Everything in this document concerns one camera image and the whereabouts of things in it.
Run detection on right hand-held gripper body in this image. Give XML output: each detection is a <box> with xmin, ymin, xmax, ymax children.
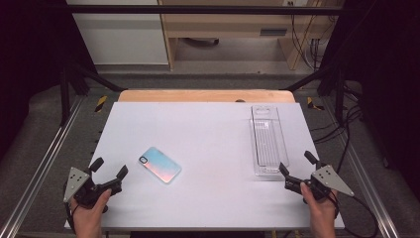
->
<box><xmin>284</xmin><ymin>164</ymin><xmax>356</xmax><ymax>202</ymax></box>

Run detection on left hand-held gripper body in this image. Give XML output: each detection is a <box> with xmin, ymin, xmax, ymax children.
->
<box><xmin>62</xmin><ymin>167</ymin><xmax>124</xmax><ymax>210</ymax></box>

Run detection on clear plastic packaging tray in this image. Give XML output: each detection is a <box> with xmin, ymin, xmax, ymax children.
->
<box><xmin>250</xmin><ymin>104</ymin><xmax>291</xmax><ymax>179</ymax></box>

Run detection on iridescent phone case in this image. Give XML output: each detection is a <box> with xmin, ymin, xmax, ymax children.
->
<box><xmin>138</xmin><ymin>146</ymin><xmax>183</xmax><ymax>184</ymax></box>

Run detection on person's left hand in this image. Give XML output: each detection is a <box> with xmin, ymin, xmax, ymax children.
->
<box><xmin>70</xmin><ymin>188</ymin><xmax>113</xmax><ymax>238</ymax></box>

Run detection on person's right hand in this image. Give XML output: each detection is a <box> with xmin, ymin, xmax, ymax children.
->
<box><xmin>299</xmin><ymin>181</ymin><xmax>339</xmax><ymax>238</ymax></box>

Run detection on yellow black tape marker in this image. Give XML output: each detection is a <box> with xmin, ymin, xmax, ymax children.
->
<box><xmin>306</xmin><ymin>96</ymin><xmax>326</xmax><ymax>112</ymax></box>
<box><xmin>94</xmin><ymin>95</ymin><xmax>109</xmax><ymax>113</ymax></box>

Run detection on black metal stand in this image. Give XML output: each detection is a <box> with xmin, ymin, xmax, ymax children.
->
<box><xmin>58</xmin><ymin>59</ymin><xmax>127</xmax><ymax>127</ymax></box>
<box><xmin>280</xmin><ymin>62</ymin><xmax>365</xmax><ymax>125</ymax></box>

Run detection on light wooden board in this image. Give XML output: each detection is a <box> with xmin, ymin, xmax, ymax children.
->
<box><xmin>117</xmin><ymin>88</ymin><xmax>296</xmax><ymax>103</ymax></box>

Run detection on white cabinet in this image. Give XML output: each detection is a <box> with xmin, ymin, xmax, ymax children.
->
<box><xmin>65</xmin><ymin>0</ymin><xmax>170</xmax><ymax>66</ymax></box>

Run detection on wooden desk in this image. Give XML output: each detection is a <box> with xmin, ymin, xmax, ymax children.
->
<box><xmin>157</xmin><ymin>0</ymin><xmax>345</xmax><ymax>71</ymax></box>

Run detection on left hand-held gripper cable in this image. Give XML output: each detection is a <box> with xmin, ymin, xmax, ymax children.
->
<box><xmin>63</xmin><ymin>201</ymin><xmax>81</xmax><ymax>234</ymax></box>

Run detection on hand-held gripper cable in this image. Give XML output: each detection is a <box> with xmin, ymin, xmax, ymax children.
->
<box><xmin>63</xmin><ymin>201</ymin><xmax>81</xmax><ymax>234</ymax></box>
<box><xmin>343</xmin><ymin>193</ymin><xmax>380</xmax><ymax>238</ymax></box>

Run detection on aluminium rail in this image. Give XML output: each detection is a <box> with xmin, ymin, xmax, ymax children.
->
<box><xmin>321</xmin><ymin>97</ymin><xmax>401</xmax><ymax>238</ymax></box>
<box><xmin>0</xmin><ymin>95</ymin><xmax>85</xmax><ymax>238</ymax></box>

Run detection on black floor cables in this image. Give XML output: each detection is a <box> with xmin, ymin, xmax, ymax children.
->
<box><xmin>311</xmin><ymin>105</ymin><xmax>364</xmax><ymax>175</ymax></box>

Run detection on right hand-held gripper cable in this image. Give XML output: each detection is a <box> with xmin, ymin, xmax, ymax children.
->
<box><xmin>343</xmin><ymin>193</ymin><xmax>380</xmax><ymax>238</ymax></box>

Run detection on cables under wooden desk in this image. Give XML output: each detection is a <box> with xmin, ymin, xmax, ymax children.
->
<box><xmin>289</xmin><ymin>14</ymin><xmax>335</xmax><ymax>71</ymax></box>

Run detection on black horizontal frame bar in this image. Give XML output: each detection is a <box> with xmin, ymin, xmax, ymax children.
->
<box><xmin>65</xmin><ymin>4</ymin><xmax>345</xmax><ymax>16</ymax></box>

